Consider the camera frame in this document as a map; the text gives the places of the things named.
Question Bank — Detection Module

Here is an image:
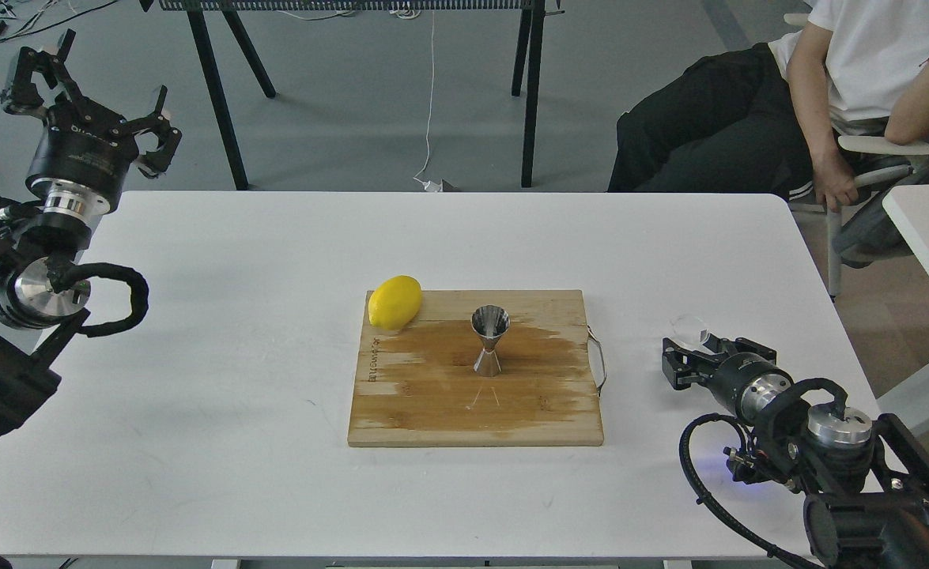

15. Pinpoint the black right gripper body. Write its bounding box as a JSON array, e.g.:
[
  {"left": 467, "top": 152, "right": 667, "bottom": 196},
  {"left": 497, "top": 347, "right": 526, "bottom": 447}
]
[{"left": 705, "top": 353, "right": 794, "bottom": 424}]

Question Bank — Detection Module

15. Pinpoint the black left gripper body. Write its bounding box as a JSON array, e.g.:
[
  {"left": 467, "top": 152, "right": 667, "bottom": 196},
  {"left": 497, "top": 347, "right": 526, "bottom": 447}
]
[{"left": 25, "top": 127, "right": 139, "bottom": 213}]

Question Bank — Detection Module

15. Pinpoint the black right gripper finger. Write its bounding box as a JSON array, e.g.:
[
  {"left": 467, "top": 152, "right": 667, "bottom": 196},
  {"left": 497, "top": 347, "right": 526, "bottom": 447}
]
[
  {"left": 709, "top": 334, "right": 777, "bottom": 364},
  {"left": 662, "top": 337, "right": 731, "bottom": 391}
]

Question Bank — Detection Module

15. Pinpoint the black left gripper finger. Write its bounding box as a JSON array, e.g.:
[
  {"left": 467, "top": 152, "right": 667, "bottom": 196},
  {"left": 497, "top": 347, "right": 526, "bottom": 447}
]
[
  {"left": 124, "top": 85, "right": 182, "bottom": 178},
  {"left": 0, "top": 30, "right": 97, "bottom": 131}
]

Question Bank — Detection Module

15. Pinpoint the steel double jigger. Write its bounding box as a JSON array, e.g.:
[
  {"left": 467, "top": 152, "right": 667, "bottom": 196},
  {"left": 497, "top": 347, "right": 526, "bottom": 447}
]
[{"left": 471, "top": 305, "right": 511, "bottom": 377}]

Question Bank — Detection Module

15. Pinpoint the small clear glass cup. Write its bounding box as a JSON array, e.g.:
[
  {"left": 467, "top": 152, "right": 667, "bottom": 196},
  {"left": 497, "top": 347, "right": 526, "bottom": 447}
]
[{"left": 670, "top": 314, "right": 711, "bottom": 350}]

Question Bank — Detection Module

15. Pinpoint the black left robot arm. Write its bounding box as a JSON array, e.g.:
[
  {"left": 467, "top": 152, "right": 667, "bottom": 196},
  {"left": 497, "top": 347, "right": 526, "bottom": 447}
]
[{"left": 0, "top": 30, "right": 182, "bottom": 437}]

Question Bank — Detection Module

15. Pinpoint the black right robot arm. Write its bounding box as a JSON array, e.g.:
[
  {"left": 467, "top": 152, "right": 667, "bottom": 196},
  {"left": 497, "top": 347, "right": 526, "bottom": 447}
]
[{"left": 662, "top": 334, "right": 929, "bottom": 568}]

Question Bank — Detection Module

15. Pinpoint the seated person in white shirt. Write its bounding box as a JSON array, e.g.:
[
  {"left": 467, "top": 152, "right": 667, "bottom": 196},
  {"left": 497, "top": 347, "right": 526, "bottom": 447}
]
[{"left": 607, "top": 1, "right": 929, "bottom": 210}]

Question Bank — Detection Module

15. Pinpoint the wooden cutting board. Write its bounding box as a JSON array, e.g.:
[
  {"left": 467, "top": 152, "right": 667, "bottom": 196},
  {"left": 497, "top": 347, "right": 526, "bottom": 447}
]
[{"left": 347, "top": 289, "right": 604, "bottom": 449}]

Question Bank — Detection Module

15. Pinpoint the yellow lemon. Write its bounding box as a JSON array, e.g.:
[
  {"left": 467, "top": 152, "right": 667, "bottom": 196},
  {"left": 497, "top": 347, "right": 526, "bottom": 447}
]
[{"left": 367, "top": 275, "right": 423, "bottom": 330}]

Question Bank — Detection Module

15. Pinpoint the white hanging cable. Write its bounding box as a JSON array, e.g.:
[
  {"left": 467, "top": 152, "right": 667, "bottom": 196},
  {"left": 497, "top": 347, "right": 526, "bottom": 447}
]
[{"left": 414, "top": 9, "right": 460, "bottom": 193}]

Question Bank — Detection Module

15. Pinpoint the black metal table frame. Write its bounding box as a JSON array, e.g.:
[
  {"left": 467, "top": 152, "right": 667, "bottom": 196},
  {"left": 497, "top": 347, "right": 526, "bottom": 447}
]
[{"left": 140, "top": 1, "right": 561, "bottom": 190}]

